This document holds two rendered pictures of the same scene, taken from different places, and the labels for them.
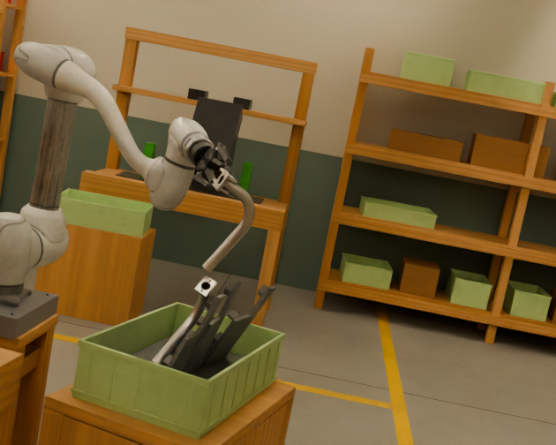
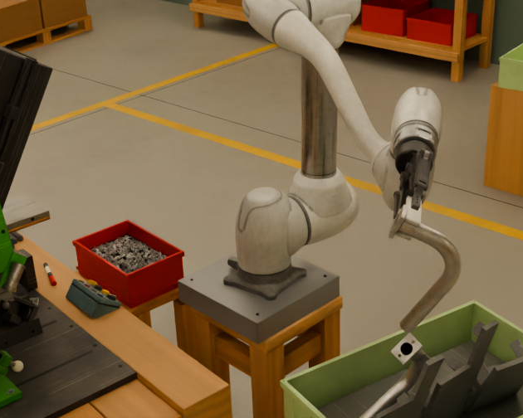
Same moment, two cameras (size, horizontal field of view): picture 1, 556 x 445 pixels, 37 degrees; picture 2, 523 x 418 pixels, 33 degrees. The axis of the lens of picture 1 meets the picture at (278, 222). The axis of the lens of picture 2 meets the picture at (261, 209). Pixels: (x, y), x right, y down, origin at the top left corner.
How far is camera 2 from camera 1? 1.24 m
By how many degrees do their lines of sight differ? 42
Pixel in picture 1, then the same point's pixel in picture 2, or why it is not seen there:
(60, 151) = (320, 110)
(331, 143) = not seen: outside the picture
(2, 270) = (254, 259)
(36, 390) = not seen: hidden behind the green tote
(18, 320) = (259, 323)
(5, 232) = (252, 217)
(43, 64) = (261, 20)
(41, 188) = (306, 154)
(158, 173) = (382, 169)
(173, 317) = (467, 320)
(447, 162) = not seen: outside the picture
